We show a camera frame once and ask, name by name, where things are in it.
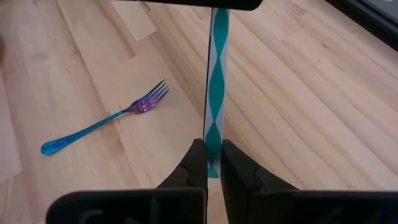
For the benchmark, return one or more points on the square napkin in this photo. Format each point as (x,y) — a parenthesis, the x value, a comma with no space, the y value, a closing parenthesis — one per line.
(217,93)

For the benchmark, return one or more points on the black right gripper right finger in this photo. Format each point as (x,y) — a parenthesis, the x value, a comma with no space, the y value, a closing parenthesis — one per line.
(242,180)

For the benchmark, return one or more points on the black metal table frame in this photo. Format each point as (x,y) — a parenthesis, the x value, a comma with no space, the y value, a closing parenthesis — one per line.
(373,28)

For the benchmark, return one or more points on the iridescent blue purple fork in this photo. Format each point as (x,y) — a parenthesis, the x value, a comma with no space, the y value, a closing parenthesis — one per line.
(77,134)

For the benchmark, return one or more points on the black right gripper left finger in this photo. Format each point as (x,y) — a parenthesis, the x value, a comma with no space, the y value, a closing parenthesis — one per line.
(186,174)

